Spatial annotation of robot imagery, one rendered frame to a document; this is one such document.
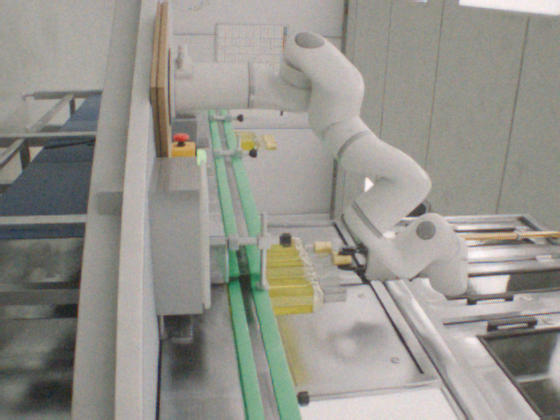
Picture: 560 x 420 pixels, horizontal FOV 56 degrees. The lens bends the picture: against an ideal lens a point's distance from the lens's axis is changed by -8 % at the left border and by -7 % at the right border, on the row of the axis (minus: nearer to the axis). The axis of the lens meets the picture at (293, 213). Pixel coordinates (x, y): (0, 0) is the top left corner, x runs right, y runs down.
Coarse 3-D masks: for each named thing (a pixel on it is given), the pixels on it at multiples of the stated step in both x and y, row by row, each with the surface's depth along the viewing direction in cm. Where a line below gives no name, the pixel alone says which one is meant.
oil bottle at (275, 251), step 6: (276, 246) 137; (282, 246) 137; (294, 246) 138; (270, 252) 134; (276, 252) 134; (282, 252) 135; (288, 252) 135; (294, 252) 135; (300, 252) 135; (306, 252) 136
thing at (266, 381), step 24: (240, 288) 115; (240, 312) 107; (264, 312) 107; (240, 336) 99; (264, 336) 100; (240, 360) 93; (264, 360) 94; (264, 384) 88; (288, 384) 87; (264, 408) 82; (288, 408) 82
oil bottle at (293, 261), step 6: (270, 258) 131; (276, 258) 131; (282, 258) 131; (288, 258) 131; (294, 258) 131; (300, 258) 132; (306, 258) 132; (270, 264) 128; (276, 264) 128; (282, 264) 128; (288, 264) 128; (294, 264) 129; (300, 264) 129; (306, 264) 129; (312, 264) 131
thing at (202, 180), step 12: (204, 168) 93; (204, 180) 87; (204, 192) 85; (204, 204) 85; (204, 216) 85; (204, 228) 86; (204, 240) 87; (204, 252) 88; (204, 264) 89; (204, 276) 89; (204, 288) 90; (204, 300) 92
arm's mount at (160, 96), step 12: (156, 12) 101; (168, 12) 103; (156, 24) 99; (168, 24) 105; (156, 36) 96; (168, 36) 103; (156, 48) 95; (168, 48) 105; (156, 60) 93; (168, 60) 102; (156, 72) 91; (168, 72) 101; (156, 84) 90; (168, 84) 101; (156, 96) 91; (168, 96) 101; (156, 108) 93; (168, 108) 103; (156, 120) 95; (168, 120) 103; (156, 132) 97; (168, 132) 101; (156, 144) 100; (168, 144) 103; (156, 156) 103; (168, 156) 103
